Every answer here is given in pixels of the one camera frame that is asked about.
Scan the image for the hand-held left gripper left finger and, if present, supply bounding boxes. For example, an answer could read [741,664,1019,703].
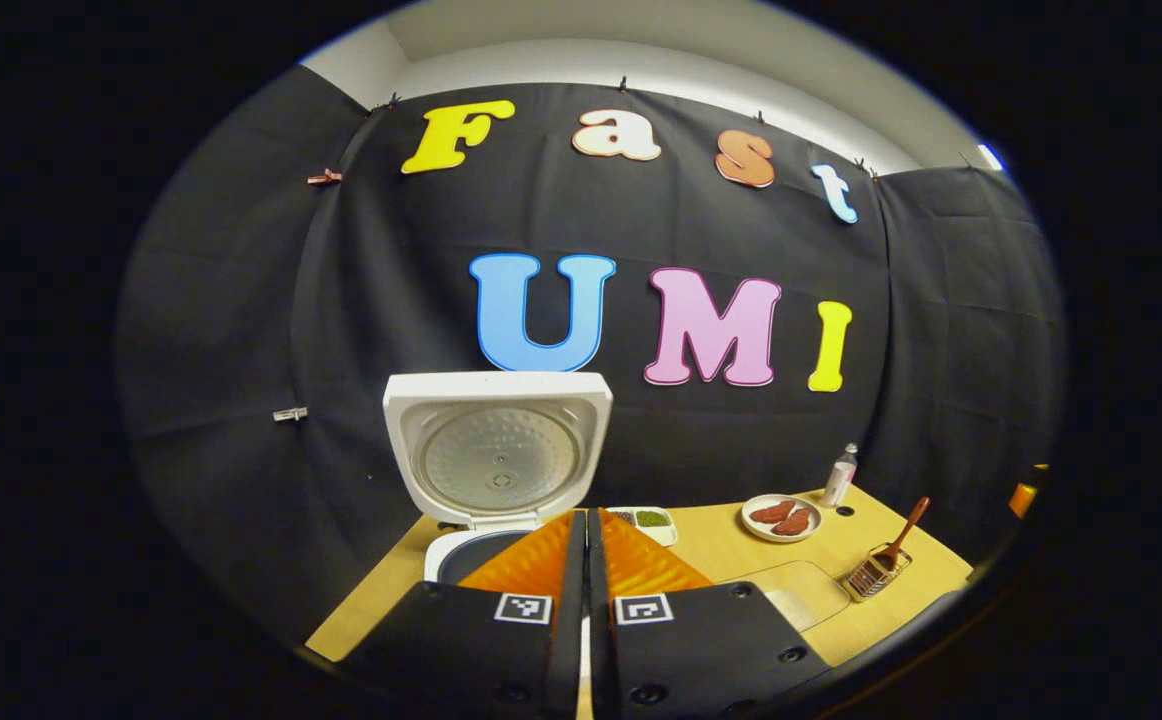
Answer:
[336,508,587,720]

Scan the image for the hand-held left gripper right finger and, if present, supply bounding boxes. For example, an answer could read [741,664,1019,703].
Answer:
[586,507,834,720]

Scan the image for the black backdrop cloth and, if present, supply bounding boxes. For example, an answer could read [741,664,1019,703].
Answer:
[116,65,1067,641]

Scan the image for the white round plate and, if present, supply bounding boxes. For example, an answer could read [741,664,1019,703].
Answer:
[741,494,823,543]

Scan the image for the white divided dish of beans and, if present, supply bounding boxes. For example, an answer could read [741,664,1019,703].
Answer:
[606,506,679,547]

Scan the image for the clear plastic bottle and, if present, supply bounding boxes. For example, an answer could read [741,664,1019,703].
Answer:
[821,443,859,508]

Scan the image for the white rice cooker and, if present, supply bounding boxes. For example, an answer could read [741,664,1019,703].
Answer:
[383,372,614,586]

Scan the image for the metal wire chopstick holder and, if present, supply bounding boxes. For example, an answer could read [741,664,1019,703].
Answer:
[846,545,913,602]

